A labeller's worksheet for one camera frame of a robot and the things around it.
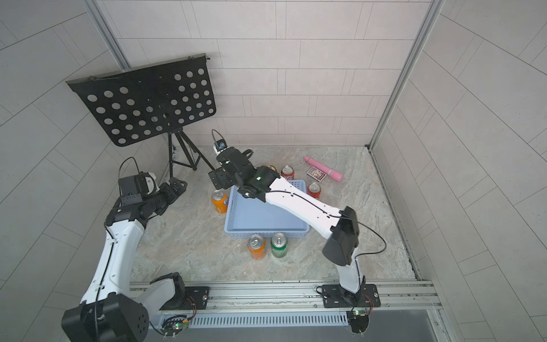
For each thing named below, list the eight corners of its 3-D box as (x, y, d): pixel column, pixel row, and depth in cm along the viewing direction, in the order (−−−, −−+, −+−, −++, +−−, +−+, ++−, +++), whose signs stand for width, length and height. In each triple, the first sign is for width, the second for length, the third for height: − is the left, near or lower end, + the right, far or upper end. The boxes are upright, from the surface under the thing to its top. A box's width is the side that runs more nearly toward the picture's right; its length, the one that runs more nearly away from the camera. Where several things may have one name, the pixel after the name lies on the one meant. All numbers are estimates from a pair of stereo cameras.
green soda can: (271, 258, 82) (270, 248, 73) (272, 243, 85) (271, 232, 76) (287, 258, 82) (288, 248, 73) (287, 243, 85) (288, 232, 76)
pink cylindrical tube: (302, 162, 112) (302, 158, 110) (304, 159, 114) (305, 155, 111) (340, 182, 104) (341, 178, 102) (342, 179, 106) (344, 175, 103)
